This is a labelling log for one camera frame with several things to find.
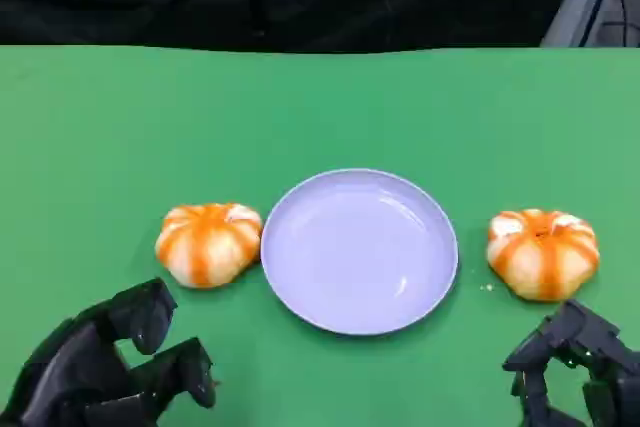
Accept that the lilac plate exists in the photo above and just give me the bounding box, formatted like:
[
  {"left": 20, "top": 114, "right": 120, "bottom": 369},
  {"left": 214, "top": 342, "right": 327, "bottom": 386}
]
[{"left": 259, "top": 168, "right": 460, "bottom": 337}]

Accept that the black background cable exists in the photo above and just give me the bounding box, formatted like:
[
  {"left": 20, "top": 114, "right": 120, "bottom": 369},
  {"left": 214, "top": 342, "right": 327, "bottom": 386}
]
[{"left": 598, "top": 0, "right": 640, "bottom": 47}]

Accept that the orange white toy bread roll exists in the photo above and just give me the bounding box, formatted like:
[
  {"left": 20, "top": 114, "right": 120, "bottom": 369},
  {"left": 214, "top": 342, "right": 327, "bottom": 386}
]
[
  {"left": 154, "top": 202, "right": 264, "bottom": 290},
  {"left": 486, "top": 208, "right": 601, "bottom": 303}
]

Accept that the green table cloth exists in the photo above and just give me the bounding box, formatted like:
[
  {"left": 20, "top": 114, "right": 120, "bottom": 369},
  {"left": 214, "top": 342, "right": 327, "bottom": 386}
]
[{"left": 0, "top": 44, "right": 640, "bottom": 427}]

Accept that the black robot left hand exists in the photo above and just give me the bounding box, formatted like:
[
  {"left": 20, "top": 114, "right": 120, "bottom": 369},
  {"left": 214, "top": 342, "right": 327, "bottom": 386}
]
[{"left": 0, "top": 276, "right": 219, "bottom": 427}]

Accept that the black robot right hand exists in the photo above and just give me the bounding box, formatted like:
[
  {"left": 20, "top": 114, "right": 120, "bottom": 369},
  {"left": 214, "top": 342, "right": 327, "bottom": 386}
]
[{"left": 501, "top": 298, "right": 640, "bottom": 427}]

